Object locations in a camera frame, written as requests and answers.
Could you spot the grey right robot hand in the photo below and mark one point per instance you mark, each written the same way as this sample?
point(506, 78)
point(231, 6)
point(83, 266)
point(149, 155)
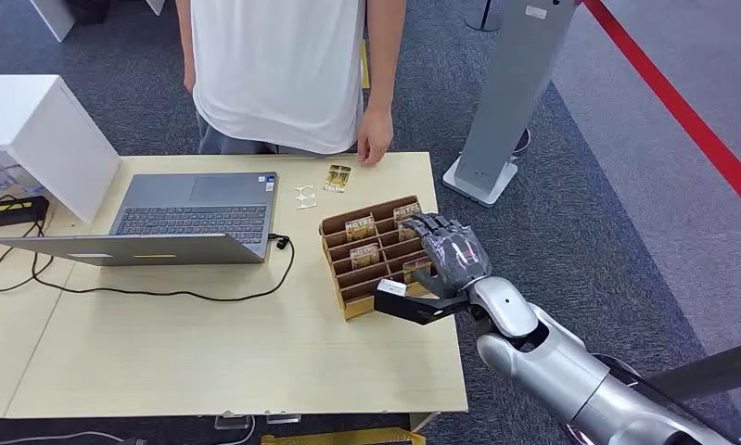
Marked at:
point(453, 252)

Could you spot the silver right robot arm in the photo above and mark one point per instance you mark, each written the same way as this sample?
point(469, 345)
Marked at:
point(566, 362)

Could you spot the hotel key card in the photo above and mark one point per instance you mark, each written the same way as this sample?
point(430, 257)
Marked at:
point(405, 215)
point(365, 255)
point(337, 177)
point(360, 228)

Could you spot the brown wooden card rack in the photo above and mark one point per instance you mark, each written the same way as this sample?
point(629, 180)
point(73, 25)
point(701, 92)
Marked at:
point(370, 258)

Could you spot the person's left hand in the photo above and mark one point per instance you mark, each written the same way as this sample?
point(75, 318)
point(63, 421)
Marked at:
point(374, 136)

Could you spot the person's hand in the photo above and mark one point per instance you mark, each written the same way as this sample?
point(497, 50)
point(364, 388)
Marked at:
point(374, 136)
point(189, 77)

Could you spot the person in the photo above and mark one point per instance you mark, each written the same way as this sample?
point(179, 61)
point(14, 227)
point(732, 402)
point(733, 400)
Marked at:
point(284, 67)

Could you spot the person's right hand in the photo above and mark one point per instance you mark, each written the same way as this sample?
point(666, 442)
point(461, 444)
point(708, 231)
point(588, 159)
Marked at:
point(189, 77)

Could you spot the grey standing kiosk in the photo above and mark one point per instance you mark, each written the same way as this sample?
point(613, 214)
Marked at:
point(505, 104)

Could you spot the yellow floor object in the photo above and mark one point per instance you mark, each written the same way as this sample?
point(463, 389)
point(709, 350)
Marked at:
point(345, 438)

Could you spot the black round stand base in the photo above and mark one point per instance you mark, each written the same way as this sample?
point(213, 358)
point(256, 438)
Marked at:
point(482, 18)

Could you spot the clear plastic table clamp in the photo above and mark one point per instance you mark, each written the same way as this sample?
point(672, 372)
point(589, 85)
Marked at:
point(283, 419)
point(233, 422)

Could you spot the red floor tape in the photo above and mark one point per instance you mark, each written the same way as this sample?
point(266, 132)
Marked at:
point(683, 110)

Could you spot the grey laptop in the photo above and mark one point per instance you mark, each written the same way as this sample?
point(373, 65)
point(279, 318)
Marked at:
point(179, 221)

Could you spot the grey metal bar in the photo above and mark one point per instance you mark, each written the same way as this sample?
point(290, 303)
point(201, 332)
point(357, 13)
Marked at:
point(708, 370)

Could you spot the white box shelf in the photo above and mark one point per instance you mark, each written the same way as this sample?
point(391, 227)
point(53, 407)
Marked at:
point(38, 138)

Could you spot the black power adapter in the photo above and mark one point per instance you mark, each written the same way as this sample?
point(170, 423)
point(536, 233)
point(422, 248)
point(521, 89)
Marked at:
point(15, 210)

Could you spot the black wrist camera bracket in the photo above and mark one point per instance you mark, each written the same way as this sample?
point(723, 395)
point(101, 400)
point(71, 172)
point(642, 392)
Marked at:
point(416, 308)

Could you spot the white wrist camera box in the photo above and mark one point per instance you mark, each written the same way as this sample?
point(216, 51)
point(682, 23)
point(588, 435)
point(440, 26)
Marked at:
point(392, 287)

